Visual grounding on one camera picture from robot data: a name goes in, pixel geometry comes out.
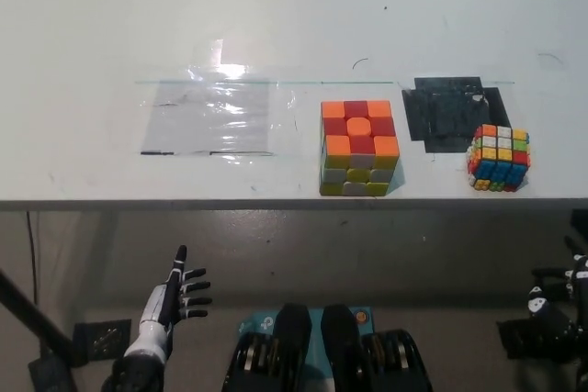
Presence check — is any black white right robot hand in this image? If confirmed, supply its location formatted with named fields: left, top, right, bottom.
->
left=526, top=235, right=588, bottom=361

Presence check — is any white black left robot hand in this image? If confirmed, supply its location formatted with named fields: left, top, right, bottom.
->
left=121, top=244, right=214, bottom=365

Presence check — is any small studded multicolour puzzle cube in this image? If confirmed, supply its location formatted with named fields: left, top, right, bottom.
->
left=466, top=123, right=533, bottom=193

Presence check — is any large orange red puzzle cube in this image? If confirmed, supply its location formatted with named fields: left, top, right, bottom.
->
left=318, top=98, right=400, bottom=198

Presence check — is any plain black floor marker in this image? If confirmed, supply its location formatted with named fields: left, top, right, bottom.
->
left=497, top=318, right=560, bottom=360

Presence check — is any black floor marker with white dots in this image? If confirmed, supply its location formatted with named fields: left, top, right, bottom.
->
left=73, top=318, right=132, bottom=368

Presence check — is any black stand base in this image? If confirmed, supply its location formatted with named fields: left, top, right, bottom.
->
left=27, top=354, right=80, bottom=392

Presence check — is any black slanted pole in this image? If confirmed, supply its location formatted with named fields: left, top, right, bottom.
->
left=0, top=267, right=77, bottom=368

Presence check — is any clear plastic sheet over grey square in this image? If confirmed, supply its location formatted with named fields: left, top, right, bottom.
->
left=135, top=38, right=300, bottom=160

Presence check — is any black tape patch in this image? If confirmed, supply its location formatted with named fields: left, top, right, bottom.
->
left=401, top=75, right=512, bottom=154

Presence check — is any thin black cable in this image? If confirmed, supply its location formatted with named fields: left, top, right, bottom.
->
left=25, top=211, right=40, bottom=307

